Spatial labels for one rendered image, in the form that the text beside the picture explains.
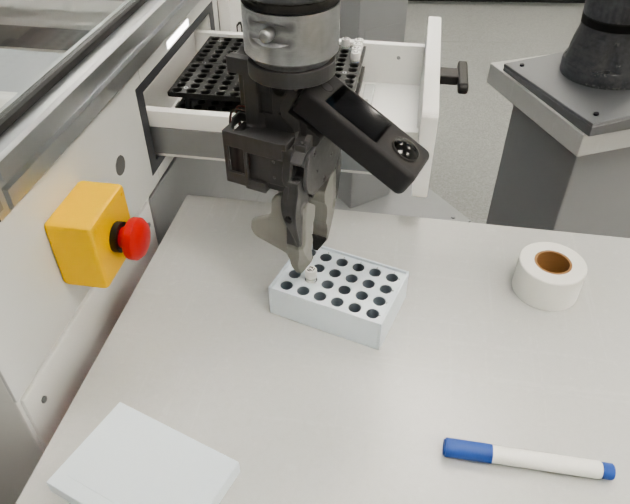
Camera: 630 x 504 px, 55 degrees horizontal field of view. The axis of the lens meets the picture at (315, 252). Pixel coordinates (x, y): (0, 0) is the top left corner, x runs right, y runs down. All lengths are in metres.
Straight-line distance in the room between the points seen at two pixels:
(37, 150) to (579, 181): 0.88
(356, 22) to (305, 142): 1.22
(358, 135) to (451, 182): 1.76
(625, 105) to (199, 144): 0.67
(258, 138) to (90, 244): 0.17
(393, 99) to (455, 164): 1.47
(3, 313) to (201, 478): 0.20
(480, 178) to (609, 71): 1.21
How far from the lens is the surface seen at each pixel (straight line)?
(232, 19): 1.02
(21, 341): 0.57
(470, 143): 2.49
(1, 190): 0.53
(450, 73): 0.80
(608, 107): 1.08
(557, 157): 1.16
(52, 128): 0.57
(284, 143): 0.51
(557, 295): 0.68
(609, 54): 1.13
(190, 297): 0.68
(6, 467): 0.71
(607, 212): 1.26
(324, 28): 0.48
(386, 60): 0.92
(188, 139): 0.75
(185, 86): 0.79
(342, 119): 0.49
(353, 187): 1.96
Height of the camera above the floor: 1.23
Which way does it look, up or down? 41 degrees down
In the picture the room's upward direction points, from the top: straight up
